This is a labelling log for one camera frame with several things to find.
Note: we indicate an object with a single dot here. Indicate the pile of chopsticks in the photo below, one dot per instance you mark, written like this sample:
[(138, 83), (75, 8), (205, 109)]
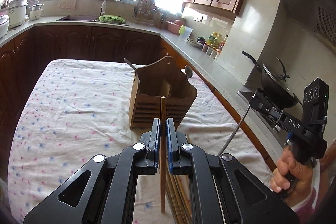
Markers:
[(178, 200)]

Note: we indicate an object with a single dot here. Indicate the wooden base cabinets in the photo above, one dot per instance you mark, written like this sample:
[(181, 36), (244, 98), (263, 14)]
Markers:
[(78, 43)]

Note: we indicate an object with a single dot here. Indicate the kitchen sink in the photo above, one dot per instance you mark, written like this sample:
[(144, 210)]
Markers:
[(76, 18)]

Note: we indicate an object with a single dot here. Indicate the steel range hood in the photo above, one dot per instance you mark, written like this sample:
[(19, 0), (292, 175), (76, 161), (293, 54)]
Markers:
[(302, 3)]

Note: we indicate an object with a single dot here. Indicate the small white electric pot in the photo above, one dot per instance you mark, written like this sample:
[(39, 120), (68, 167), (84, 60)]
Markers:
[(36, 12)]

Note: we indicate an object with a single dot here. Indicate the long wooden chopstick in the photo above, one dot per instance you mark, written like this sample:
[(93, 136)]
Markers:
[(163, 108)]

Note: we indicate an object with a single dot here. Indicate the wall socket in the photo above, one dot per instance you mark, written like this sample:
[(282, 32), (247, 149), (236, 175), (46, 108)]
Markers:
[(198, 18)]

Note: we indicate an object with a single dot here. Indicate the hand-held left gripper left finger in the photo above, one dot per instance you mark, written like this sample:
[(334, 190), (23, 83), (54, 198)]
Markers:
[(157, 140)]

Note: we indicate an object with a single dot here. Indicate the black wok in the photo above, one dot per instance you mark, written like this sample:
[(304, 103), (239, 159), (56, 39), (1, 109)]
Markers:
[(278, 95)]

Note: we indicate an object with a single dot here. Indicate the chrome faucet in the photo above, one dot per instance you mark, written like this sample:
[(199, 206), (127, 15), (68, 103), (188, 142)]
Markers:
[(101, 1)]

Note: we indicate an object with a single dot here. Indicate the pink plastic basin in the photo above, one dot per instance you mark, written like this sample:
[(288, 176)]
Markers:
[(174, 27)]

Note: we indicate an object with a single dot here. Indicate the red sauce bottle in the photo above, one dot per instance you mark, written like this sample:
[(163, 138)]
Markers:
[(223, 43)]

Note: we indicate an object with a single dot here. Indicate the person's right hand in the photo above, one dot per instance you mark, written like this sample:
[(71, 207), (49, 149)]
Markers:
[(281, 171)]

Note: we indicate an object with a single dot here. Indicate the glass wok lid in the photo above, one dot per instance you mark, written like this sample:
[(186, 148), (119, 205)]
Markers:
[(275, 79)]

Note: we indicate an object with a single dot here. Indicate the grey kitchen countertop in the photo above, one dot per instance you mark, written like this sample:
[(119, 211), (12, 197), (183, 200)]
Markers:
[(210, 66)]

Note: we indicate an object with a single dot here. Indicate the knife block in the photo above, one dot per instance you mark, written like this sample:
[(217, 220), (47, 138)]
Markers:
[(158, 19)]

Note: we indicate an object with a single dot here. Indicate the white plate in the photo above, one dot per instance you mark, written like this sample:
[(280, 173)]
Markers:
[(193, 42)]

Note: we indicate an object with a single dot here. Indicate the dish drying rack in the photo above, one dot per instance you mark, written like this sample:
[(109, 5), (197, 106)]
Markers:
[(143, 7)]

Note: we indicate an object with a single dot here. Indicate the large white cooking pot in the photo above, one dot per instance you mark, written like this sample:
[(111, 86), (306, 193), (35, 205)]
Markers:
[(17, 12)]

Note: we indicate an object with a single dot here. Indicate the floral white tablecloth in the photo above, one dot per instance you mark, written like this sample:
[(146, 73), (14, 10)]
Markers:
[(65, 108)]

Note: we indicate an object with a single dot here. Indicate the stainless steel cooktop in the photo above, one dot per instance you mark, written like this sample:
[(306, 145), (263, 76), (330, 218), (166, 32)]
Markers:
[(245, 96)]

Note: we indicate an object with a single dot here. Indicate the person's right forearm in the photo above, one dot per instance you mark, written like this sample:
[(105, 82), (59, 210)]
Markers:
[(307, 205)]

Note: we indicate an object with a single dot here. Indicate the dark eggplant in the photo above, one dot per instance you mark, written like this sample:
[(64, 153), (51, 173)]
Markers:
[(201, 39)]

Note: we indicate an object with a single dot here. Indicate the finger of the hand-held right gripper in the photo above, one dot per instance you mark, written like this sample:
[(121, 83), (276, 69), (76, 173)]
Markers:
[(265, 108), (262, 95)]

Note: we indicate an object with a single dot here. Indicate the white and red rice cooker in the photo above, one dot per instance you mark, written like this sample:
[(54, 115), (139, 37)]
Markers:
[(4, 26)]

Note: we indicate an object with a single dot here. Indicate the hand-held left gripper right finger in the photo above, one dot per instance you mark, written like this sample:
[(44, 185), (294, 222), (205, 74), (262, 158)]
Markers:
[(169, 142)]

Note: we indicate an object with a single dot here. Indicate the green plastic basket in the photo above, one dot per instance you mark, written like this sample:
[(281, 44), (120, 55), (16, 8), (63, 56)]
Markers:
[(112, 19)]

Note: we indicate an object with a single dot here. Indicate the wooden utensil holder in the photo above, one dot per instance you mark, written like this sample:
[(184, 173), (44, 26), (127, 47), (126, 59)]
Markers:
[(157, 113)]

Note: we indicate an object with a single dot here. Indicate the green-lidded clear pitcher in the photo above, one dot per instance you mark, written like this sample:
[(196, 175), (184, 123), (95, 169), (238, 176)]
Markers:
[(185, 32)]

